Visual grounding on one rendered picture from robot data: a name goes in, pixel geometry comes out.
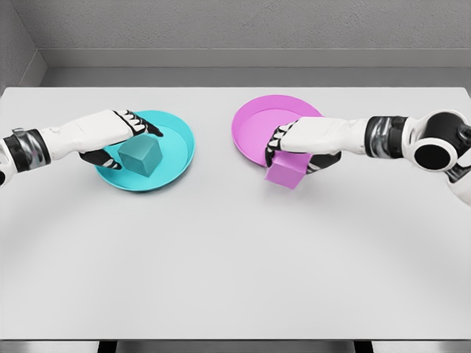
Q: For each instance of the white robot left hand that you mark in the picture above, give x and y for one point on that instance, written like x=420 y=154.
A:
x=103 y=128

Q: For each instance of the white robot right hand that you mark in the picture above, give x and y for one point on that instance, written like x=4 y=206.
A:
x=312 y=134

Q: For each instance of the pink block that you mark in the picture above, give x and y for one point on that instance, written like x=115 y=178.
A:
x=285 y=171

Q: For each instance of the cyan block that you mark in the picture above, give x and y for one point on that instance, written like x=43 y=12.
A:
x=141 y=156

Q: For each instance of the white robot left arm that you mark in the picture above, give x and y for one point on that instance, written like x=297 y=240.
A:
x=37 y=143

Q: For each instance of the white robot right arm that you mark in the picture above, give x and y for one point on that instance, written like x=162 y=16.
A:
x=404 y=136

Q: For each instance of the pink plate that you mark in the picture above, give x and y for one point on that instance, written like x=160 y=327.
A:
x=257 y=121

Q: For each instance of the cyan plate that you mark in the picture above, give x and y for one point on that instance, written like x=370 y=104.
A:
x=173 y=147

